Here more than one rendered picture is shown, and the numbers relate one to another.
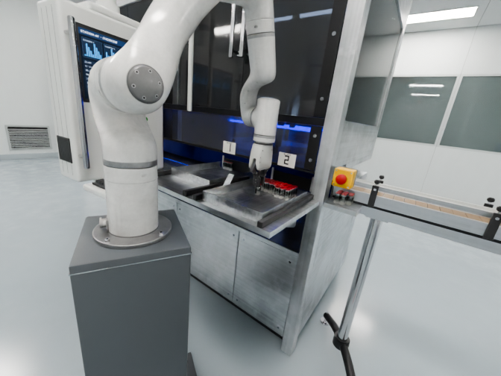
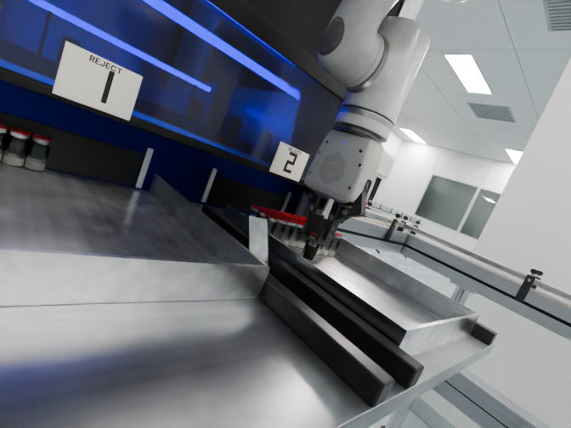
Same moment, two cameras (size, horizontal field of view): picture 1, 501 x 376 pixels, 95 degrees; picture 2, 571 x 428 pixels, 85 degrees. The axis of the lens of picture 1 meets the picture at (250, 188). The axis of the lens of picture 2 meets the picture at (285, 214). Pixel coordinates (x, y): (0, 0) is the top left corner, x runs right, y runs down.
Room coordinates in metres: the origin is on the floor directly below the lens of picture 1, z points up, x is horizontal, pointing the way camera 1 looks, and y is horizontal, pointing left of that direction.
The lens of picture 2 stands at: (0.87, 0.47, 1.01)
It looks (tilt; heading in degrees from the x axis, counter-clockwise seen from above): 8 degrees down; 281
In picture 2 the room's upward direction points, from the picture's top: 22 degrees clockwise
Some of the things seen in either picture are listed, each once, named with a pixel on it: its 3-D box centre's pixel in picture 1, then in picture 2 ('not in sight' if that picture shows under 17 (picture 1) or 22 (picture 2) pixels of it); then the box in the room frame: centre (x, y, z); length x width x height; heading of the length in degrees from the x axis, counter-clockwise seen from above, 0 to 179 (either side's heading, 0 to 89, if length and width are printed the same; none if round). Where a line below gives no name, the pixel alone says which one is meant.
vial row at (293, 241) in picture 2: (273, 188); (299, 233); (0.94, -0.10, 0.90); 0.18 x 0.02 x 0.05; 56
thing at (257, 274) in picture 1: (218, 201); not in sight; (1.90, 0.26, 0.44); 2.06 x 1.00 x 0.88; 56
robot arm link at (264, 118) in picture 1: (265, 116); (383, 72); (0.91, -0.03, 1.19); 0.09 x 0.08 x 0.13; 47
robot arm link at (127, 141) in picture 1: (124, 112); not in sight; (0.58, 0.32, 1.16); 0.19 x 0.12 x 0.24; 47
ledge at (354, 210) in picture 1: (344, 205); not in sight; (0.93, -0.40, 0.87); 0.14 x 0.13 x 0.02; 146
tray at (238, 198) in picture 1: (258, 195); (342, 266); (0.85, -0.03, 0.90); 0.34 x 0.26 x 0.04; 146
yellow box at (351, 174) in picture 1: (344, 177); not in sight; (0.90, -0.37, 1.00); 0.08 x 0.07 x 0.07; 146
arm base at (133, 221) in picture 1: (133, 198); not in sight; (0.55, 0.30, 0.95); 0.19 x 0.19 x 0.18
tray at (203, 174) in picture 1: (215, 172); (85, 200); (1.13, 0.19, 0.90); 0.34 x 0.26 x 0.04; 146
